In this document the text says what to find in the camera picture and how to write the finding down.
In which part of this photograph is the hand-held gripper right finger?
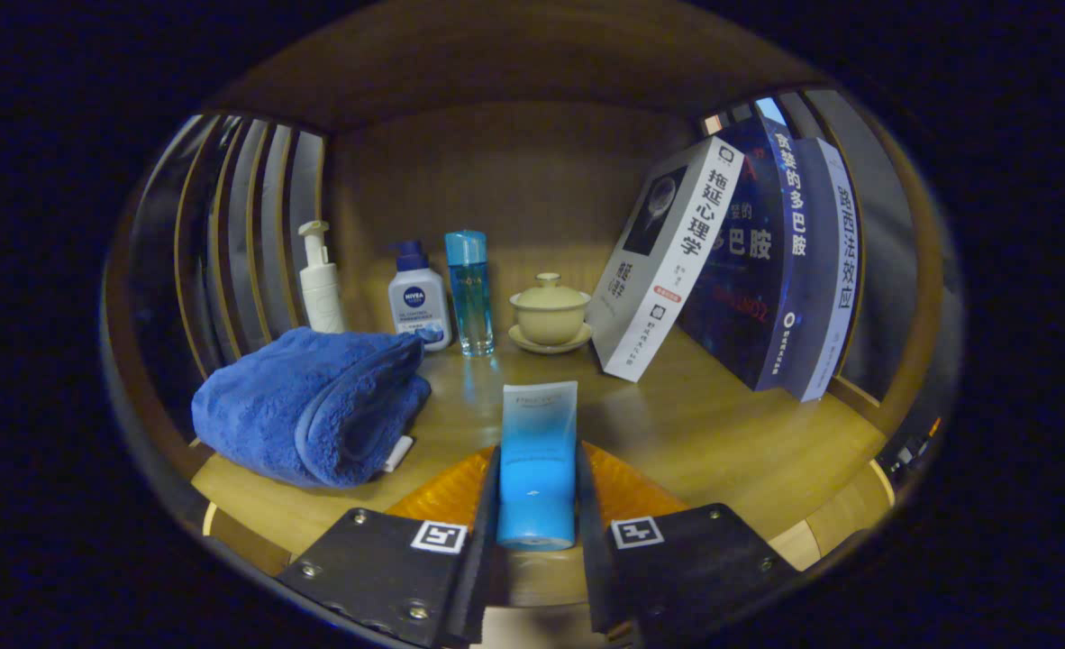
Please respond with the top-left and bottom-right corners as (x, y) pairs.
(573, 442), (804, 636)

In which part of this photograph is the pale purple book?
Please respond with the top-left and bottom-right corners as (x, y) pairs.
(785, 137), (862, 403)

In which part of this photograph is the beige saucer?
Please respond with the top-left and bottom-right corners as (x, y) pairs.
(508, 323), (594, 355)

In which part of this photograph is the blue folded towel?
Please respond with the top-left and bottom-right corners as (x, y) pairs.
(192, 326), (432, 489)

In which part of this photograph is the white pump bottle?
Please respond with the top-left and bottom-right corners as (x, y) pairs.
(297, 221), (348, 334)

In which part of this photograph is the beige lidded teacup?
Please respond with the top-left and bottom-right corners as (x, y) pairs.
(509, 272), (592, 346)

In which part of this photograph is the dark blue book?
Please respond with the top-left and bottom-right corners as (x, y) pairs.
(677, 113), (813, 392)

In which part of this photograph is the white book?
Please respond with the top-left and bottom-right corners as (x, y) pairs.
(585, 136), (746, 383)

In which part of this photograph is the black device with orange part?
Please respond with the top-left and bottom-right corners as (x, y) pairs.
(888, 416), (943, 479)

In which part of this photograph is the blue cosmetic tube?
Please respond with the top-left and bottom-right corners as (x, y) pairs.
(496, 380), (579, 552)

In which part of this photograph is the wooden cabinet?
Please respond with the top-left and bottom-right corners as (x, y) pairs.
(100, 0), (961, 623)

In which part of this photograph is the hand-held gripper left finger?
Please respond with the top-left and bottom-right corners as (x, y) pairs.
(276, 444), (504, 648)

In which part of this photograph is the white bottle with blue cap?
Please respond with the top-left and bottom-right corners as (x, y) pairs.
(387, 240), (453, 352)

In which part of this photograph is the clear blue bottle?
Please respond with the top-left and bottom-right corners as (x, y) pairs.
(445, 230), (496, 357)

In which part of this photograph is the wooden countertop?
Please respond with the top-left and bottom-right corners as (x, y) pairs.
(192, 320), (889, 607)

